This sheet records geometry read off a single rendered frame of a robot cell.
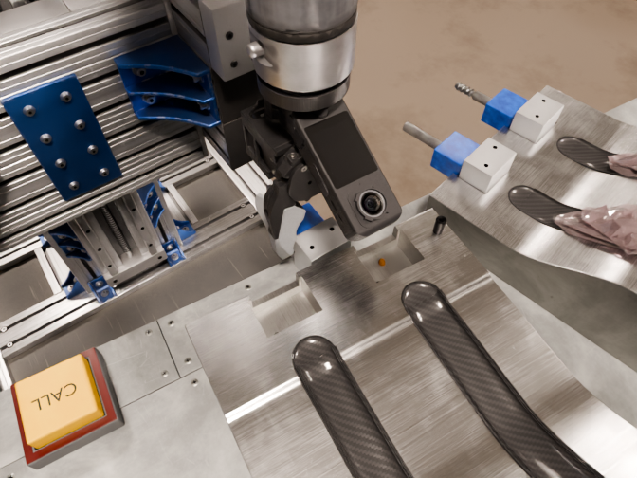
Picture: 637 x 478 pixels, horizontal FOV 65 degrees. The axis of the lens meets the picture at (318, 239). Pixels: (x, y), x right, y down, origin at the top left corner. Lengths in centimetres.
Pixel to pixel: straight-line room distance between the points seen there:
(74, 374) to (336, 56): 36
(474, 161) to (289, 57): 29
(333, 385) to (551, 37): 226
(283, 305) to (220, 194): 98
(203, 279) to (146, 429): 79
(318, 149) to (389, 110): 160
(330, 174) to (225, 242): 95
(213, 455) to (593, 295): 38
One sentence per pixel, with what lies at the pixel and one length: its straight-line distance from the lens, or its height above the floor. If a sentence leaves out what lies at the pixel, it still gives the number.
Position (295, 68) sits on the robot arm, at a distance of 35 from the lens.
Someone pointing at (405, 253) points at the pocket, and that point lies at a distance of 50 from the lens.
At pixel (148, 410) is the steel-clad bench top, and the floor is 80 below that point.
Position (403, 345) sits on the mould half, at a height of 89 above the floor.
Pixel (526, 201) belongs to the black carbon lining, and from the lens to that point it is 60.
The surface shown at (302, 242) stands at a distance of 52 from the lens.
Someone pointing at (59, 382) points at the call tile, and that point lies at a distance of 52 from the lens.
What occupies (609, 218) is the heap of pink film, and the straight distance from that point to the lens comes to 56.
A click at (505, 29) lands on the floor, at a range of 253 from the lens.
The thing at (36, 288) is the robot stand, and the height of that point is 21.
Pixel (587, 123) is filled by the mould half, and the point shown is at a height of 86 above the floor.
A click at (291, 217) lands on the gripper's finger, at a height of 91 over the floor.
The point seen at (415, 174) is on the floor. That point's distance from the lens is 176.
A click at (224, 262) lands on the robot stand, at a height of 21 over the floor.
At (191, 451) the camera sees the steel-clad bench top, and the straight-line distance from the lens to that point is 50.
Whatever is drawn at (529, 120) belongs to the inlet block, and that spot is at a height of 88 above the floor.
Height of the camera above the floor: 128
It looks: 55 degrees down
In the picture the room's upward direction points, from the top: straight up
